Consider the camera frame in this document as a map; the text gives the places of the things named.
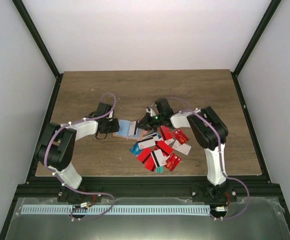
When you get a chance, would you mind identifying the red VIP card front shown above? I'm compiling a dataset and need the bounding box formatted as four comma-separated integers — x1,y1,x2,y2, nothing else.
165,153,182,172

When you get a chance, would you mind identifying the black frame post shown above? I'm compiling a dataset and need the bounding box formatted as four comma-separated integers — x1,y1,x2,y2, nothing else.
12,0,61,78
233,0,282,75

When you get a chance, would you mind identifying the red vip card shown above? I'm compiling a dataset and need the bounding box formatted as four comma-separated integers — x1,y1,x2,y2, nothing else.
172,128,189,145
165,153,182,172

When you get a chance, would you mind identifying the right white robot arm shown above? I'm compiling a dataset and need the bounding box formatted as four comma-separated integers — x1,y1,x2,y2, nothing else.
136,98,228,202

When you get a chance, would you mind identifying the light blue slotted cable duct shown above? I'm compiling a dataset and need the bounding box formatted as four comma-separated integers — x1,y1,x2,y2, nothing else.
21,204,210,216

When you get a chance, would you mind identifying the white card centre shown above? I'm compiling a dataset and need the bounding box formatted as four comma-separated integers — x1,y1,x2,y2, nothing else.
138,138,156,149

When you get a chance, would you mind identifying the right black frame post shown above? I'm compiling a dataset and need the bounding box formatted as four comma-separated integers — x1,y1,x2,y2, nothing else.
233,0,282,75

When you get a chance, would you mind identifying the teal card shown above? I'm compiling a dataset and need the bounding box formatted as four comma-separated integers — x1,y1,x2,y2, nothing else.
155,166,163,173

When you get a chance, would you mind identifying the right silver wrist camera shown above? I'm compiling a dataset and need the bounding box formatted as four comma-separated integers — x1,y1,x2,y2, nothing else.
146,105,157,117

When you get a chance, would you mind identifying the left black frame post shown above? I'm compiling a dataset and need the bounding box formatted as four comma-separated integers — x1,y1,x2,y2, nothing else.
12,0,61,78

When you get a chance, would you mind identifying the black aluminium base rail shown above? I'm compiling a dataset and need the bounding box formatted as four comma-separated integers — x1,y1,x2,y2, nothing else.
15,175,282,198

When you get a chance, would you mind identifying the red card upper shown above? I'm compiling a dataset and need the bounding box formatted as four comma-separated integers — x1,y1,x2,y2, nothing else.
159,126,173,141

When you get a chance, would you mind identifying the purple cable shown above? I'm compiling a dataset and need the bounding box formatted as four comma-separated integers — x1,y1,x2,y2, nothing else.
43,92,118,221
149,96,250,221

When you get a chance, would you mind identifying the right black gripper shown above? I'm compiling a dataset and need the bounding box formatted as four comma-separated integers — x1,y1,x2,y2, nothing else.
136,112,165,132

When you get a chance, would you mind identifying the red VIP card right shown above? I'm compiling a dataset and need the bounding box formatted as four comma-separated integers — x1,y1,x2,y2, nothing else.
172,128,189,145

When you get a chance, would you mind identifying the pink card holder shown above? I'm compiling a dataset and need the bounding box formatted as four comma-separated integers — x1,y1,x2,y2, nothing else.
113,119,144,141

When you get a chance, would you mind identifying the blue card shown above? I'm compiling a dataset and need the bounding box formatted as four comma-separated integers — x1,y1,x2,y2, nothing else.
130,143,143,156

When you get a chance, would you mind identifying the white card right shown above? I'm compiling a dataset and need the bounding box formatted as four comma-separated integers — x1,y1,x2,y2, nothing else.
172,140,191,156

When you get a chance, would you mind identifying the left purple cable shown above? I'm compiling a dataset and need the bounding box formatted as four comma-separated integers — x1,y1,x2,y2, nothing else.
43,92,118,221

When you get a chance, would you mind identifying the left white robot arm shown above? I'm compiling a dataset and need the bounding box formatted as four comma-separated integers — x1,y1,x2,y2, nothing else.
34,102,120,202

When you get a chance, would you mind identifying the white card black stripe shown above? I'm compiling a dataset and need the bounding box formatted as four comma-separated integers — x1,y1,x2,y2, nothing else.
142,131,162,141
128,121,138,137

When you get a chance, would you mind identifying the red card black stripe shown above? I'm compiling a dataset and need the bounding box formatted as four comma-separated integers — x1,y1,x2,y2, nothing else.
155,140,173,156

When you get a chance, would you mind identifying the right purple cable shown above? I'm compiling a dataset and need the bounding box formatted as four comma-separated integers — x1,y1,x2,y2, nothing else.
149,96,250,221

